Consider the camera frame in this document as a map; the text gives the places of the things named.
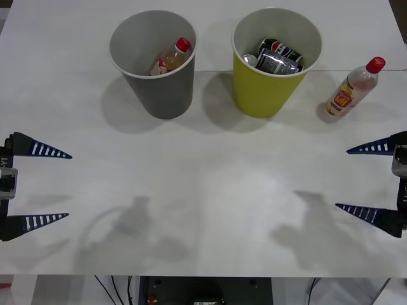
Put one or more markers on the grey plastic waste bin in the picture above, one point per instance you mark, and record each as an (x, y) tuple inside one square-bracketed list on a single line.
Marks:
[(168, 95)]

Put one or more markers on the black can blue red print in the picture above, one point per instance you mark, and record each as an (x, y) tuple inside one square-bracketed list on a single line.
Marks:
[(280, 47)]

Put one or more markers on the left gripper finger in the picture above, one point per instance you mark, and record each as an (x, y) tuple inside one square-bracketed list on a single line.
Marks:
[(35, 222), (38, 147)]

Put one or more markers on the yellow-green plastic waste bin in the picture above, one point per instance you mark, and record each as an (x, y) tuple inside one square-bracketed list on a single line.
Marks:
[(260, 95)]

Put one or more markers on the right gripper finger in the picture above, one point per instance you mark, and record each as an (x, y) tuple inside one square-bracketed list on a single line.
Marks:
[(372, 216), (378, 146)]

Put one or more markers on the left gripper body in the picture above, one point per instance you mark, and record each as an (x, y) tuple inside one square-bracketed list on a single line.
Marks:
[(6, 159)]

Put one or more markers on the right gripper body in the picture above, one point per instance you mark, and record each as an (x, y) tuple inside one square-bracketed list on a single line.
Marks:
[(403, 193)]

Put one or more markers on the black robot torso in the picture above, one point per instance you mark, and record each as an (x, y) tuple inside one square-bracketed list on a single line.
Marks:
[(206, 290)]

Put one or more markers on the small bottle pale label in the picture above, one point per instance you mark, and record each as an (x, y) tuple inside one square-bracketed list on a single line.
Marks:
[(173, 57)]

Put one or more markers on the clear bottle orange red label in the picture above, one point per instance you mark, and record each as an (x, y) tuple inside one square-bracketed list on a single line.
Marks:
[(346, 95)]

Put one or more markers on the black silver can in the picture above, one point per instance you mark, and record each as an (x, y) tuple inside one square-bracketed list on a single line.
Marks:
[(276, 63)]

